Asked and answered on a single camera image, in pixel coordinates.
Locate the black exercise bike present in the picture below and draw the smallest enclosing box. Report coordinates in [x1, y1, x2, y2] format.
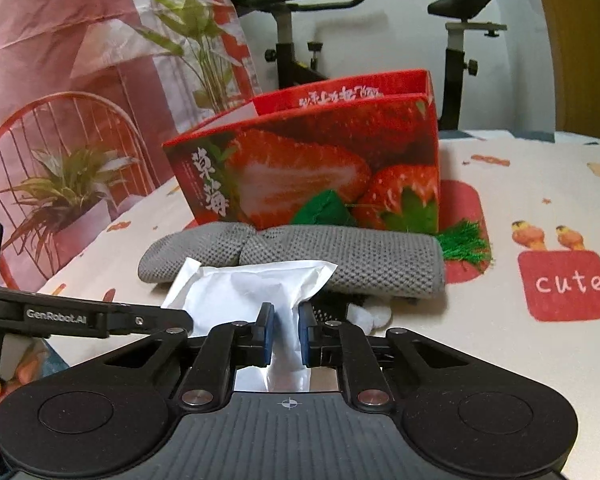
[232, 0, 510, 130]

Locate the pink printed backdrop curtain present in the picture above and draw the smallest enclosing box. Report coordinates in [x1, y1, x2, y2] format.
[0, 0, 259, 292]

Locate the grey knitted cloth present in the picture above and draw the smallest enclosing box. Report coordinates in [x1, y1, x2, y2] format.
[137, 222, 445, 299]

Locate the brown wooden door frame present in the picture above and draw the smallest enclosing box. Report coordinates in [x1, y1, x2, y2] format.
[541, 0, 600, 139]

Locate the white foil sachet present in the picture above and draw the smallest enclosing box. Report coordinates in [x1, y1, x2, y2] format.
[160, 257, 339, 394]

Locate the red strawberry cardboard box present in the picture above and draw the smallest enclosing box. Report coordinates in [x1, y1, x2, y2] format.
[163, 70, 440, 234]

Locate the patterned white table cloth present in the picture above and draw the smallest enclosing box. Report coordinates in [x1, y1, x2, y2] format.
[34, 129, 600, 480]

